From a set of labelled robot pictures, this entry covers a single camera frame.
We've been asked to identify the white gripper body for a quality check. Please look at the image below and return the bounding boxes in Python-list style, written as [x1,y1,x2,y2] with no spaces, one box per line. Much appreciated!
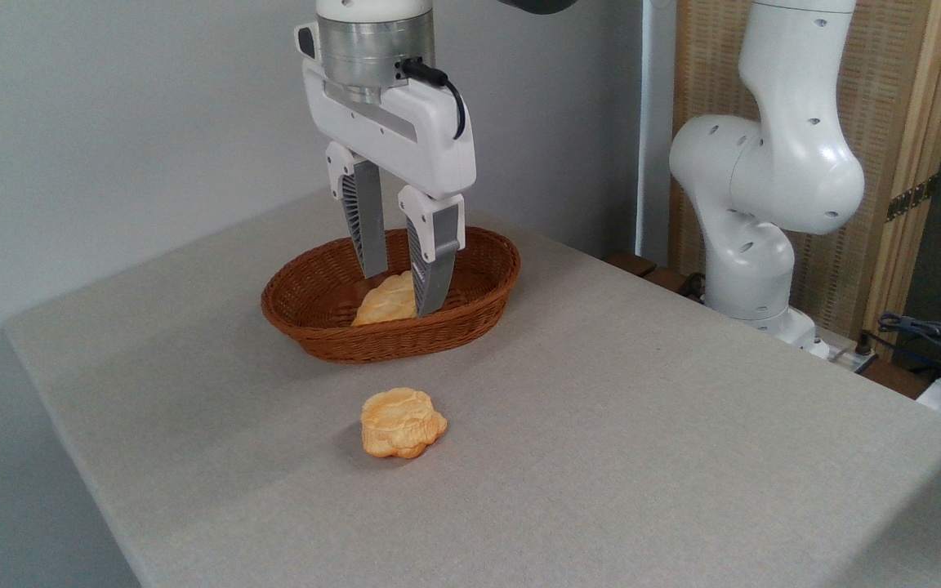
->
[301,57,478,202]

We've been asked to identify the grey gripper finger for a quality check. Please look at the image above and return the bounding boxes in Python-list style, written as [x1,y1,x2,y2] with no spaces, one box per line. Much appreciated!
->
[398,185,467,319]
[324,142,390,281]

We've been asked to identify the golden bread roll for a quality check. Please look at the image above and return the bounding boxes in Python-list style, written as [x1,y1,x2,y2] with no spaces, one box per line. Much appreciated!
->
[359,387,449,461]
[351,270,421,328]

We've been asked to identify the brown wicker basket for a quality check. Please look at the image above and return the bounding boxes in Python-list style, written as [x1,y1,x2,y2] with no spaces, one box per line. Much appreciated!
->
[261,226,522,365]

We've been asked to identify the brown wooden base board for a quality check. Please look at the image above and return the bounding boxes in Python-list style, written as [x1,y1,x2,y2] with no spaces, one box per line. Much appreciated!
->
[603,251,710,305]

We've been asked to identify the metal screen hinge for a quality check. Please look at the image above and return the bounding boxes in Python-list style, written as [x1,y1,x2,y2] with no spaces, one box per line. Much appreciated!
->
[885,175,939,224]

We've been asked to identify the bamboo folding screen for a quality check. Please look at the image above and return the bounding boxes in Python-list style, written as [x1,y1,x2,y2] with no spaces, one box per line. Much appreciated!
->
[670,0,941,362]

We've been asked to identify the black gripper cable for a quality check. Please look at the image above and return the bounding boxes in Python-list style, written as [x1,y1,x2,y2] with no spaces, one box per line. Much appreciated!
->
[400,57,468,141]

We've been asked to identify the white vertical post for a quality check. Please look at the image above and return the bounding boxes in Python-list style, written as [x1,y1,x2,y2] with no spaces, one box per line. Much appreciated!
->
[636,0,678,267]

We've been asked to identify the blue and black cable bundle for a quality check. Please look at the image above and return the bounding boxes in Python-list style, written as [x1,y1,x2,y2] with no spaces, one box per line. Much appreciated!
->
[876,311,941,370]

